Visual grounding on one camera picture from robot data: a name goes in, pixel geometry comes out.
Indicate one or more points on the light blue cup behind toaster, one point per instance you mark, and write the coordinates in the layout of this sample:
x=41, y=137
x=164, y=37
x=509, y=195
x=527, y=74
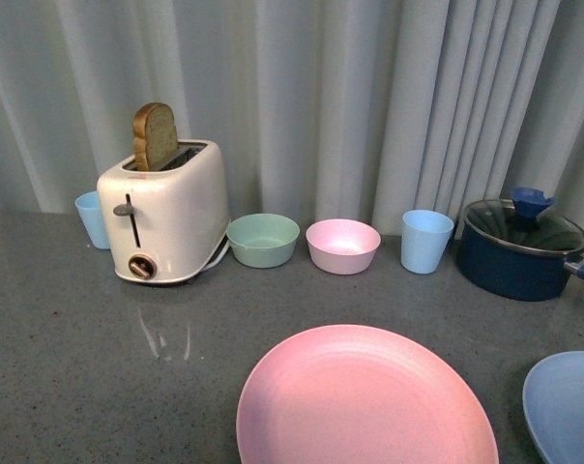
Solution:
x=89, y=210

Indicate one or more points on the blue plate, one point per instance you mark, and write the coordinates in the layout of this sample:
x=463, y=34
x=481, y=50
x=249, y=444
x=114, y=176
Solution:
x=553, y=404

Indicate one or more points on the light blue plastic cup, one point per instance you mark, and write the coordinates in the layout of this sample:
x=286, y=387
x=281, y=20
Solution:
x=425, y=235

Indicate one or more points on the green plastic bowl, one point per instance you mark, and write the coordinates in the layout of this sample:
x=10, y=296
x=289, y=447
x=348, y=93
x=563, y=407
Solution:
x=263, y=241

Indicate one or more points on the grey pleated curtain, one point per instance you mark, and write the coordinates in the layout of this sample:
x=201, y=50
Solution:
x=322, y=109

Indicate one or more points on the cream two-slot toaster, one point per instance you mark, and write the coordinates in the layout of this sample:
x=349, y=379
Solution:
x=165, y=226

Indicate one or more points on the brown bread slice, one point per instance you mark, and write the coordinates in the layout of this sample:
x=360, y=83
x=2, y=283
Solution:
x=154, y=135

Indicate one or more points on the dark blue saucepan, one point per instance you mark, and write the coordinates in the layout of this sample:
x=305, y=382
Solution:
x=515, y=274

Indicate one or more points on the pink plate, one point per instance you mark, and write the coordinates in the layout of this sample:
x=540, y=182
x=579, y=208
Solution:
x=357, y=394

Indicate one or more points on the pink plastic bowl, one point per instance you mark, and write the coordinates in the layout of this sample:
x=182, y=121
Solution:
x=342, y=246

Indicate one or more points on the glass lid with blue knob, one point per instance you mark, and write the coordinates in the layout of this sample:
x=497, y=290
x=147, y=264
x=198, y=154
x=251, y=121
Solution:
x=524, y=222

